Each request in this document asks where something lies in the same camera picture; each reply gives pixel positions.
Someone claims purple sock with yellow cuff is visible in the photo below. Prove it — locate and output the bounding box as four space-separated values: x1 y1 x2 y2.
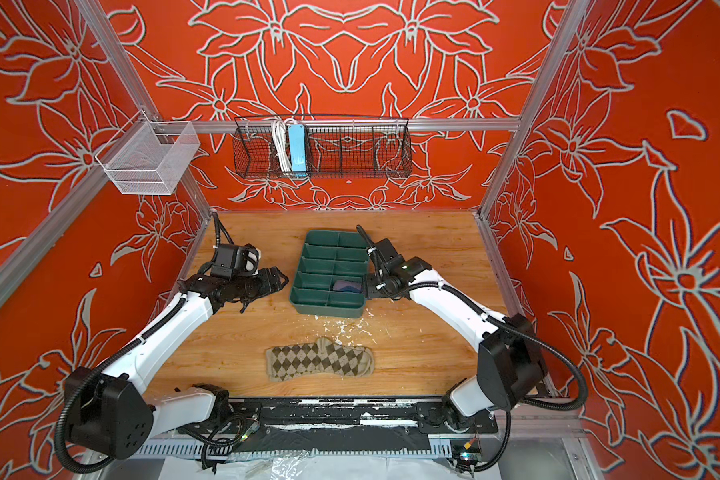
331 279 363 294

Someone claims green plastic divider tray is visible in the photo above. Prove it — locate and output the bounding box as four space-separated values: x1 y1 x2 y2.
289 229 370 319

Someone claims beige argyle sock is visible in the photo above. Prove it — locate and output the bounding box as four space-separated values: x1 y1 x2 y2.
265 337 375 382

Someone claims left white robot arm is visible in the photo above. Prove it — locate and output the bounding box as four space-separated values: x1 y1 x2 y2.
53 212 289 474

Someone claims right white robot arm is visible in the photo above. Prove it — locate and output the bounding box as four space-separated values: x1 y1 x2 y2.
356 225 589 418

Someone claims light blue box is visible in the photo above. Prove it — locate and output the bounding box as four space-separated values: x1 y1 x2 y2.
288 123 307 176

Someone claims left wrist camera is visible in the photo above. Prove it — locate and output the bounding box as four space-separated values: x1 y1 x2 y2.
210 244 260 280

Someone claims black wire wall basket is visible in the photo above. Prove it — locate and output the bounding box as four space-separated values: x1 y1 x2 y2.
232 115 413 180

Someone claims white cable bundle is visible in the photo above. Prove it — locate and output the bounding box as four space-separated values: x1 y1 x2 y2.
271 119 292 175

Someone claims clear acrylic wall bin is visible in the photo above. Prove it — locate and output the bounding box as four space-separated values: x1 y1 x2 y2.
94 111 200 196

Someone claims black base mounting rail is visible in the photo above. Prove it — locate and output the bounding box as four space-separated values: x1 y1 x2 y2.
178 395 500 454

